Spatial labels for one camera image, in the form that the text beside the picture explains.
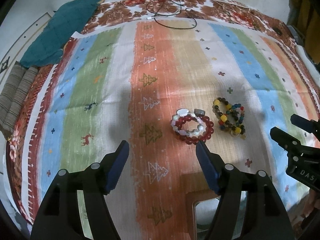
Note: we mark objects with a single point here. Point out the grey striped folded blanket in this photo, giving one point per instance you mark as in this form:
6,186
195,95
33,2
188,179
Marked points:
13,95

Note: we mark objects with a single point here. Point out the striped colourful cloth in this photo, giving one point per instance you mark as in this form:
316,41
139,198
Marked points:
126,83

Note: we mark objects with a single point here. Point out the small black object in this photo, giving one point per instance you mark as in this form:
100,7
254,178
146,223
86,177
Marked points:
278,31

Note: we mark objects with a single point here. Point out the white rolled cloth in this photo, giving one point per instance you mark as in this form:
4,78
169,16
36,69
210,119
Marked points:
308,63

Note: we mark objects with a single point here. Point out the mustard hanging garment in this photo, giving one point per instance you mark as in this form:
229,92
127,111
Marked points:
304,17

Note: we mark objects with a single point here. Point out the silver metal tin box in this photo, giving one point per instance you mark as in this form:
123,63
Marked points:
205,211

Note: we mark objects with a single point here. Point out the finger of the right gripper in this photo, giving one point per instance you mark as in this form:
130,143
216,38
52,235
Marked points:
283,139
303,123

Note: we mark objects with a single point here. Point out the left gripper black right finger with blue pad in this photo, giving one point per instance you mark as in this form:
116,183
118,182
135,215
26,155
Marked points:
265,215

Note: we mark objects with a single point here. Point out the teal pillow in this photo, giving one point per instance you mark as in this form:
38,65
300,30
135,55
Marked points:
69,18

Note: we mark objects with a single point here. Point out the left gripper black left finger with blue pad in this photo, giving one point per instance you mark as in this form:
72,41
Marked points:
58,216

